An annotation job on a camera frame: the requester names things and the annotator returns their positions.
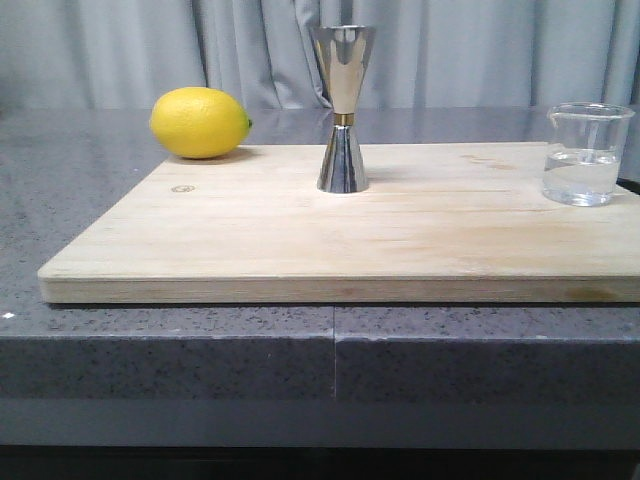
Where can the steel hourglass jigger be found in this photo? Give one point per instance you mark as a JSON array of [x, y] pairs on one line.
[[343, 53]]

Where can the clear glass beaker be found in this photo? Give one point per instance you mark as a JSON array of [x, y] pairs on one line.
[[584, 152]]

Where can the wooden cutting board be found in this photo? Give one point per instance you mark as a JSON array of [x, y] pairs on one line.
[[462, 222]]

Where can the yellow lemon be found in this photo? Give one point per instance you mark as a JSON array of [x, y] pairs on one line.
[[199, 122]]

